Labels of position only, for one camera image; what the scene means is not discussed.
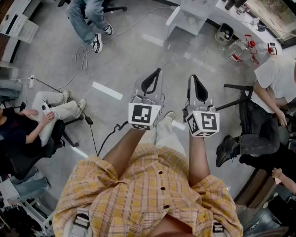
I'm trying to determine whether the white rack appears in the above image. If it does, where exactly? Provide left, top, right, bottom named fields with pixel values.
left=0, top=176, right=55, bottom=237

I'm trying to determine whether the black office chair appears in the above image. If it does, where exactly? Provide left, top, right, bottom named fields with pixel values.
left=57, top=0, right=128, bottom=26
left=0, top=101, right=85, bottom=180

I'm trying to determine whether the grey shoulder strap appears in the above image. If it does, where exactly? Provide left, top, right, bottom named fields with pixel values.
left=71, top=207, right=91, bottom=237
left=212, top=220, right=224, bottom=235

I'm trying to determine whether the white water dispenser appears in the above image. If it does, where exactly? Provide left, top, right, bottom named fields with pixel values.
left=165, top=0, right=225, bottom=42

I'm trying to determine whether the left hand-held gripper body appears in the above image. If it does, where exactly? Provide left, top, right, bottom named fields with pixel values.
left=127, top=69, right=165, bottom=131

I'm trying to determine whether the white counter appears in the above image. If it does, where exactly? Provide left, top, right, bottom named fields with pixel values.
left=209, top=0, right=284, bottom=57

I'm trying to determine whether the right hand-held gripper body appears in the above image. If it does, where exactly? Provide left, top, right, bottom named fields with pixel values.
left=182, top=75, right=221, bottom=138

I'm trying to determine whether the window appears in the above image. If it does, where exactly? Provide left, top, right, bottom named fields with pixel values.
left=236, top=0, right=296, bottom=47

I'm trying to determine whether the white waste bin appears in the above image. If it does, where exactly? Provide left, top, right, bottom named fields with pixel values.
left=215, top=23, right=235, bottom=45

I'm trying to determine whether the black floor cable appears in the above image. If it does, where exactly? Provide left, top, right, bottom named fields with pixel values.
left=34, top=77, right=100, bottom=158

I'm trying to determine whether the white shelf unit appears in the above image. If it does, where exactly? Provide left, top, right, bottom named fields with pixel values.
left=0, top=0, right=56, bottom=64

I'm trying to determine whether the person's right forearm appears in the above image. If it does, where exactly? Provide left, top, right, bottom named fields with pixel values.
left=187, top=134, right=211, bottom=188

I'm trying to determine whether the white floor tape strip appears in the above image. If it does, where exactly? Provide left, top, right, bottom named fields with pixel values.
left=92, top=80, right=124, bottom=101

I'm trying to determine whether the white floor cable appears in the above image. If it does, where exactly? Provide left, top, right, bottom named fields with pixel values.
left=56, top=5, right=174, bottom=91

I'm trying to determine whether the person's left forearm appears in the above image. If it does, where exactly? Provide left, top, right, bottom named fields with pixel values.
left=102, top=128, right=149, bottom=180

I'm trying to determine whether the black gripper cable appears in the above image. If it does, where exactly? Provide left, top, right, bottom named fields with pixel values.
left=97, top=120, right=129, bottom=158

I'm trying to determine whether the person's cream trouser leg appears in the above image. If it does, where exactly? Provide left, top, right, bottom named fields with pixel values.
left=153, top=117, right=187, bottom=156

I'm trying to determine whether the yellow plaid shirt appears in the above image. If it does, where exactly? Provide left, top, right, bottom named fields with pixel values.
left=52, top=143, right=244, bottom=237

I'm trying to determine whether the white phone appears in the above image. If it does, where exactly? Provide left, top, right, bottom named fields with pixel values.
left=40, top=102, right=52, bottom=116

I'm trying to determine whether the clear water jug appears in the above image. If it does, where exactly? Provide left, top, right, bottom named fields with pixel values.
left=249, top=41, right=279, bottom=67
left=227, top=39, right=257, bottom=63

